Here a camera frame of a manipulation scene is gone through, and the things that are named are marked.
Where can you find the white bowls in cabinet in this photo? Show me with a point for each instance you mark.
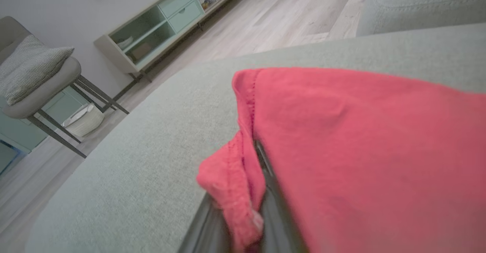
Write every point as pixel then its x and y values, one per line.
pixel 125 42

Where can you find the grey-green sofa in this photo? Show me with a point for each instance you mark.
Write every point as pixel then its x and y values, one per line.
pixel 152 150

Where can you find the checked grey white pillow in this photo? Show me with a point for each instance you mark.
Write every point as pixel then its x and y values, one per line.
pixel 30 69

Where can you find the white woven basket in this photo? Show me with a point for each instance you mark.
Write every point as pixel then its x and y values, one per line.
pixel 84 121

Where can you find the teal low cabinet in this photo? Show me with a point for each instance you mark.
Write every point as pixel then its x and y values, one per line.
pixel 15 131

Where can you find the grey fabric sofa back cushion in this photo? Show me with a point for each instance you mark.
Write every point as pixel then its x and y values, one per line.
pixel 421 2

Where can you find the pale green sideboard cabinet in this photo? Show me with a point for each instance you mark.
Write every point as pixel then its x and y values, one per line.
pixel 171 14

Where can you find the red and white basketball jersey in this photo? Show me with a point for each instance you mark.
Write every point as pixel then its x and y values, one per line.
pixel 360 150

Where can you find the grey padded chair metal legs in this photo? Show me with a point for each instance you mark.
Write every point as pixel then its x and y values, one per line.
pixel 41 90

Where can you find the brown box in cabinet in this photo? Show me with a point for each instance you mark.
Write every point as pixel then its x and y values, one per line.
pixel 141 51

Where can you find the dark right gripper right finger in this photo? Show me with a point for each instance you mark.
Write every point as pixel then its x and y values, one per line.
pixel 279 222

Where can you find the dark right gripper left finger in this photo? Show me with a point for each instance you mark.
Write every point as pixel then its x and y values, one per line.
pixel 209 234

